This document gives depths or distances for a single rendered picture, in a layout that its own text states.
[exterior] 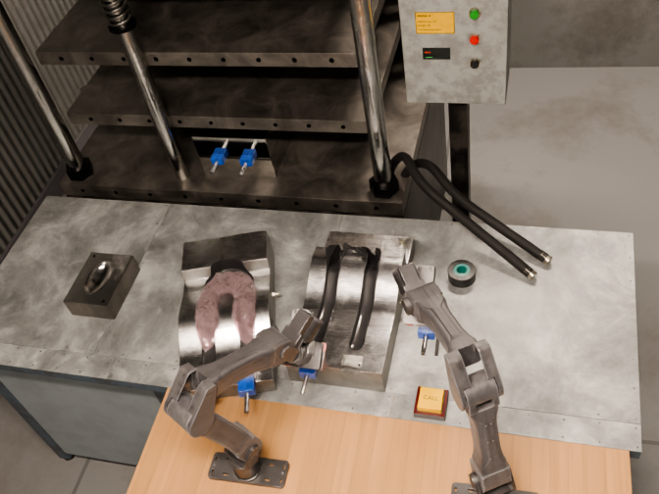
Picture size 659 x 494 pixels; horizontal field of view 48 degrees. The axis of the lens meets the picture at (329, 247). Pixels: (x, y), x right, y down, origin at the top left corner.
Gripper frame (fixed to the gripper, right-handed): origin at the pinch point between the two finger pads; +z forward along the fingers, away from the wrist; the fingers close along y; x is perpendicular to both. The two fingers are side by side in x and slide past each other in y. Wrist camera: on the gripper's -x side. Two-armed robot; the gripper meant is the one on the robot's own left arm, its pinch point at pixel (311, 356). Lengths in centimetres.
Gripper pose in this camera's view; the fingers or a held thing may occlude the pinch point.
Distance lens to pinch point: 192.4
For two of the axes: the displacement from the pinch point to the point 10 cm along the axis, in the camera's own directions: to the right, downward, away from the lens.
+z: 2.4, 2.1, 9.5
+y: -9.6, -0.8, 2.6
